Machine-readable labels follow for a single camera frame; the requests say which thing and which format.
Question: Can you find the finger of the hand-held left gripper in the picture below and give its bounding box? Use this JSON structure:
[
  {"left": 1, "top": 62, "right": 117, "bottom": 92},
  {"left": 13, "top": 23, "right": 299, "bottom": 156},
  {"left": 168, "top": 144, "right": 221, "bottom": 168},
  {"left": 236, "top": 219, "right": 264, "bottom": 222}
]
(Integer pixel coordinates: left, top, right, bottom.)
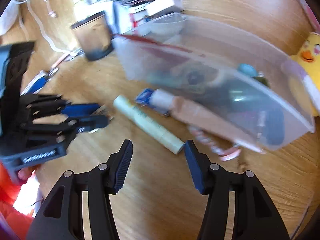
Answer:
[
  {"left": 59, "top": 96, "right": 100, "bottom": 118},
  {"left": 69, "top": 116, "right": 109, "bottom": 134}
]

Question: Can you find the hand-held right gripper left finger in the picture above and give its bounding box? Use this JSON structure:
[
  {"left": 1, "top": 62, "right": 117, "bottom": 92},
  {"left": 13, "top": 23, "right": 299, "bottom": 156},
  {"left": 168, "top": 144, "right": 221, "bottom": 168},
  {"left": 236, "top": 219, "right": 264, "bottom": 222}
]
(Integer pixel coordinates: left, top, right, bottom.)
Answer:
[{"left": 26, "top": 139, "right": 133, "bottom": 240}]

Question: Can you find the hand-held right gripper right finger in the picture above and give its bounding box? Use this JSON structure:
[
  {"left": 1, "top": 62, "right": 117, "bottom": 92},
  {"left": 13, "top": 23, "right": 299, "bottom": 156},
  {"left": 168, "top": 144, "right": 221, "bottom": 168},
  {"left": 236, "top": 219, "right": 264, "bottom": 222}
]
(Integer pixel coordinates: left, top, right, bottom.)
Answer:
[{"left": 184, "top": 140, "right": 290, "bottom": 240}]

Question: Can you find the pale green cylindrical tube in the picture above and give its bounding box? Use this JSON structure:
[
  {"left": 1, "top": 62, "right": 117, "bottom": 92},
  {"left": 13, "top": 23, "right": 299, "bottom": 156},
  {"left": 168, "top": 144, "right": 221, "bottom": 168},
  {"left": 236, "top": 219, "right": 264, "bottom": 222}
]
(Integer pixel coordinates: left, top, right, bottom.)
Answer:
[{"left": 113, "top": 95, "right": 185, "bottom": 155}]

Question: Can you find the dark green glass spray bottle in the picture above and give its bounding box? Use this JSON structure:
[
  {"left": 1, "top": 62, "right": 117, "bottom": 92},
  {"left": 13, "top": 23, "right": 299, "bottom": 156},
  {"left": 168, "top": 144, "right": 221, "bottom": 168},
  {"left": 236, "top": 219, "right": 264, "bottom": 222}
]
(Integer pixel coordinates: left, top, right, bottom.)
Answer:
[{"left": 212, "top": 77, "right": 286, "bottom": 146}]

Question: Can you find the clear plastic box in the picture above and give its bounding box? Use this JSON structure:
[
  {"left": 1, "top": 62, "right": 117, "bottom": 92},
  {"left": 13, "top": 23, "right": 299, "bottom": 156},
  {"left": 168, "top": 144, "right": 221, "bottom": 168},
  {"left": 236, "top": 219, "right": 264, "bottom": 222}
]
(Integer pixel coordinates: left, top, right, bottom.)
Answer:
[{"left": 112, "top": 13, "right": 316, "bottom": 153}]

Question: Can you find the red foil packet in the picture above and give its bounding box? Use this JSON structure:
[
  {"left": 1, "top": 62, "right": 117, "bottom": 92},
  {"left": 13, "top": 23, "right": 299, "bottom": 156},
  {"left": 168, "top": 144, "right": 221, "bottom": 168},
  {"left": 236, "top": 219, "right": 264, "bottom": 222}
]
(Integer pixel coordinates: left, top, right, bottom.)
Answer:
[{"left": 119, "top": 34, "right": 209, "bottom": 64}]

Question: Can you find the person's left forearm orange sleeve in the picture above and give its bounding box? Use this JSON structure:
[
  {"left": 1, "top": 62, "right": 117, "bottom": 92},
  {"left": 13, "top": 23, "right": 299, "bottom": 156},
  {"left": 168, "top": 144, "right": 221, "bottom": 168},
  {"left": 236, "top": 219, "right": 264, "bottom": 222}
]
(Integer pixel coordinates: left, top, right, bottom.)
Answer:
[{"left": 0, "top": 164, "right": 42, "bottom": 233}]

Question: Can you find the person's left hand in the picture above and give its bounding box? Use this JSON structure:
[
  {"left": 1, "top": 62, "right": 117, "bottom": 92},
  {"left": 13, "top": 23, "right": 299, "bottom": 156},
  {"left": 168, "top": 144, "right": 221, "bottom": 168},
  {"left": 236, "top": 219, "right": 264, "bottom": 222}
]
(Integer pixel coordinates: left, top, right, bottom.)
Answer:
[{"left": 17, "top": 166, "right": 36, "bottom": 182}]

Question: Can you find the blue white packet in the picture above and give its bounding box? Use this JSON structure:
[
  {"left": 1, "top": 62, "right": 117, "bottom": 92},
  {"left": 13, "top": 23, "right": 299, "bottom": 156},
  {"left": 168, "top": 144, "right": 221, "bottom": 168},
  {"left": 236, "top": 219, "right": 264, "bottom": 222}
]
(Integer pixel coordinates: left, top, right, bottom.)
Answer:
[{"left": 24, "top": 67, "right": 60, "bottom": 94}]

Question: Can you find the brown cardboard piece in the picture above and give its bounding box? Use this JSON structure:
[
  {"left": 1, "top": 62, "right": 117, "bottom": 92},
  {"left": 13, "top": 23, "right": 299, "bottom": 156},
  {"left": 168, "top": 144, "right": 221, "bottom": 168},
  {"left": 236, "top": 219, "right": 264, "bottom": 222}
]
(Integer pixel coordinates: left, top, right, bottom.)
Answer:
[{"left": 171, "top": 96, "right": 267, "bottom": 153}]

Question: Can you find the blue capped white tube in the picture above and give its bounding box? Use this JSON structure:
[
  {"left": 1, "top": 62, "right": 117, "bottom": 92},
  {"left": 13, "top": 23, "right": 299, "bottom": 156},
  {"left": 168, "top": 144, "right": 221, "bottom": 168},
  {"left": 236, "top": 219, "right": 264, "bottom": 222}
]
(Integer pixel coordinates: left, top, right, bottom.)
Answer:
[{"left": 136, "top": 88, "right": 173, "bottom": 117}]

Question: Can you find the brown mug with dark lid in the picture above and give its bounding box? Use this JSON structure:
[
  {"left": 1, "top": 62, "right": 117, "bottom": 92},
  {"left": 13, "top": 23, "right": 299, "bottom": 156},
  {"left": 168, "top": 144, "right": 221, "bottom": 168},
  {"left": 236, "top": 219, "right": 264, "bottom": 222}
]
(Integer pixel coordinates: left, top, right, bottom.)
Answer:
[{"left": 70, "top": 11, "right": 115, "bottom": 61}]

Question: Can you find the red and white carton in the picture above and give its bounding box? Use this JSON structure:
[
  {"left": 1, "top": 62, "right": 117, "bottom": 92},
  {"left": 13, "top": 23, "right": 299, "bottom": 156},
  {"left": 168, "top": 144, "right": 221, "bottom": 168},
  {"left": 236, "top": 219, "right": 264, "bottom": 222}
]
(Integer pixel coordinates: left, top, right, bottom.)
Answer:
[{"left": 114, "top": 1, "right": 150, "bottom": 34}]

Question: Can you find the pale green spray bottle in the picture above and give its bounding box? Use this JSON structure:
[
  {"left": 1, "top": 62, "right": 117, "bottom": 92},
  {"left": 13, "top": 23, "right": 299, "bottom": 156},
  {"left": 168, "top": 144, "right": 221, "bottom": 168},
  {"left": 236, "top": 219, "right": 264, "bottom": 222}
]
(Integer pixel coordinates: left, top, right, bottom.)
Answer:
[{"left": 72, "top": 0, "right": 87, "bottom": 14}]

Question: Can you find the light blue round cap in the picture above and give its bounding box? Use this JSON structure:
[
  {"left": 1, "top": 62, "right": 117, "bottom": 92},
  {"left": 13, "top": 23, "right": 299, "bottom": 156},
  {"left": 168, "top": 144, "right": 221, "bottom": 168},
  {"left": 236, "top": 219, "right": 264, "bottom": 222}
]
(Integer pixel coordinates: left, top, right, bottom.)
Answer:
[{"left": 237, "top": 63, "right": 258, "bottom": 77}]

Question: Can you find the white rectangular box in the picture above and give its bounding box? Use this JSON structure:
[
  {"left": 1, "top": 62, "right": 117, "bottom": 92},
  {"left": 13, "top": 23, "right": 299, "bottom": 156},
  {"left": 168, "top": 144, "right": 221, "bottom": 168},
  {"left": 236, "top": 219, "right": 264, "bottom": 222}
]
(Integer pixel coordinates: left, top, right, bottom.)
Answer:
[{"left": 146, "top": 0, "right": 185, "bottom": 16}]

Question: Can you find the yellow chick plush toy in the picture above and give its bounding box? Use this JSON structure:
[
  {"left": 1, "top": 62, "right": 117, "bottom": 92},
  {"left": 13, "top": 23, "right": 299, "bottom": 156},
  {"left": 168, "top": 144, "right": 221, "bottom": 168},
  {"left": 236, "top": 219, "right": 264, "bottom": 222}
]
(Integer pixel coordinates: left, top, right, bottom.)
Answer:
[{"left": 289, "top": 32, "right": 320, "bottom": 117}]

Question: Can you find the white cable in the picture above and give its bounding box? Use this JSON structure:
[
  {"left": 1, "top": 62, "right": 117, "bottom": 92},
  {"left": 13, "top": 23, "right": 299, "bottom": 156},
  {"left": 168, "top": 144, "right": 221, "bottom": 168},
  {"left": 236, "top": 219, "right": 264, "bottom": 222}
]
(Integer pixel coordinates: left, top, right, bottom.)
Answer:
[{"left": 14, "top": 0, "right": 77, "bottom": 57}]

